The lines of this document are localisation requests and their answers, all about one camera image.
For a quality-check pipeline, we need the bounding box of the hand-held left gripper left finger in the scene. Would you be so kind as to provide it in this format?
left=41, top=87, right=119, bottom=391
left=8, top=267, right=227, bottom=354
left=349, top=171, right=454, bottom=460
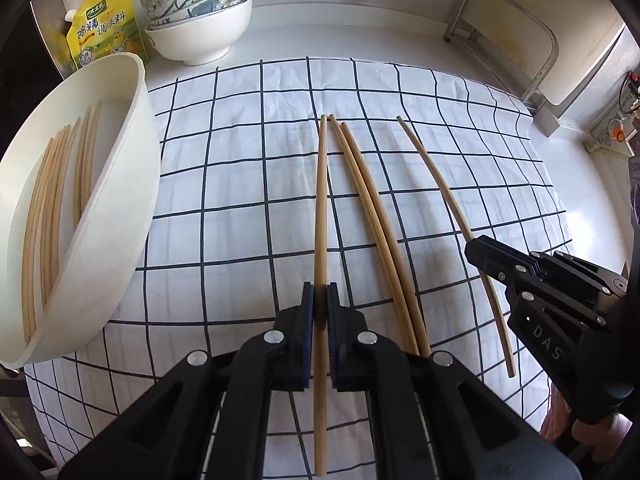
left=57, top=282, right=317, bottom=480

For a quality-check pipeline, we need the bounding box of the yellow seasoning packet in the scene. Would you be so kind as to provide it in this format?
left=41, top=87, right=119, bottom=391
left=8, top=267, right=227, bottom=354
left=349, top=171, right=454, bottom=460
left=65, top=0, right=149, bottom=72

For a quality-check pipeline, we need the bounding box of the wall power socket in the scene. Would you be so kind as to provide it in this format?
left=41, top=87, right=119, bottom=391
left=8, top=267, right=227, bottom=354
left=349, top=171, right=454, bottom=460
left=584, top=110, right=640, bottom=158

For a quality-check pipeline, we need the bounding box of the white checkered cloth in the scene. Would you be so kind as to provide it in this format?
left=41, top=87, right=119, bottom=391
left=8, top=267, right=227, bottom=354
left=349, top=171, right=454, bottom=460
left=22, top=56, right=568, bottom=466

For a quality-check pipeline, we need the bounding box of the large white plastic bowl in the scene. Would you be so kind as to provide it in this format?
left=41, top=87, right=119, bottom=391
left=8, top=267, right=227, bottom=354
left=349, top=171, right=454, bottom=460
left=0, top=52, right=162, bottom=365

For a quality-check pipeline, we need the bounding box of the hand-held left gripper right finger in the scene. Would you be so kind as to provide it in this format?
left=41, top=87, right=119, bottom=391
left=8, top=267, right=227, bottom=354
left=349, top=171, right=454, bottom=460
left=326, top=282, right=583, bottom=480

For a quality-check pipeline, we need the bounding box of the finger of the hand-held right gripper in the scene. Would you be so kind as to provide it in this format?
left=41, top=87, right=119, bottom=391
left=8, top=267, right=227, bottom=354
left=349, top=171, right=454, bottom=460
left=464, top=234, right=628, bottom=331

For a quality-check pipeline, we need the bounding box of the plain white ceramic bowl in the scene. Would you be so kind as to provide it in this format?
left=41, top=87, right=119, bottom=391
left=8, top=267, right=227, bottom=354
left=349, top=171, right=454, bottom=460
left=145, top=0, right=254, bottom=67

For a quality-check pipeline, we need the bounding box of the pile of wooden chopsticks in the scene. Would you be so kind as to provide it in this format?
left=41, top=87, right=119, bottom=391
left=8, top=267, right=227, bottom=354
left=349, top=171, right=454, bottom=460
left=22, top=100, right=103, bottom=346

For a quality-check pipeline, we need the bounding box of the wooden chopstick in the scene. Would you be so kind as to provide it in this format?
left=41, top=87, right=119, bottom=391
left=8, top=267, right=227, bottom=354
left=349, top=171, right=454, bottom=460
left=396, top=116, right=517, bottom=378
left=312, top=114, right=331, bottom=477
left=329, top=114, right=421, bottom=358
left=340, top=121, right=433, bottom=360

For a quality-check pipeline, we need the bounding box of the white cutting board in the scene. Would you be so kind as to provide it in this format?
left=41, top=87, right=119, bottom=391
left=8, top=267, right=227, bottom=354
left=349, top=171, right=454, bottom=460
left=465, top=0, right=556, bottom=101

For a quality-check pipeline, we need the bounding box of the person's right hand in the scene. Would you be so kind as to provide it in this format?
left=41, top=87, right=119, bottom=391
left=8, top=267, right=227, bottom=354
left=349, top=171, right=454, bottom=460
left=544, top=400, right=638, bottom=471

